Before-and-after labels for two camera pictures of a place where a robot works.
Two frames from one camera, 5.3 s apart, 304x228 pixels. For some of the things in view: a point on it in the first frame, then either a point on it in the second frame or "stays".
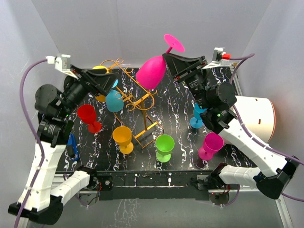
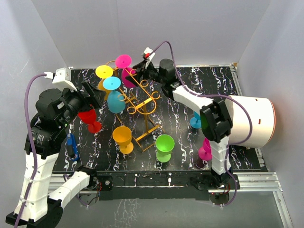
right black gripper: x=179 y=66 → x=140 y=71
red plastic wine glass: x=87 y=113 stays
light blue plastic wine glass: x=114 y=99 stays
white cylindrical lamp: x=258 y=115 stays
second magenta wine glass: x=213 y=142 stays
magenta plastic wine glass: x=152 y=71 → x=123 y=61
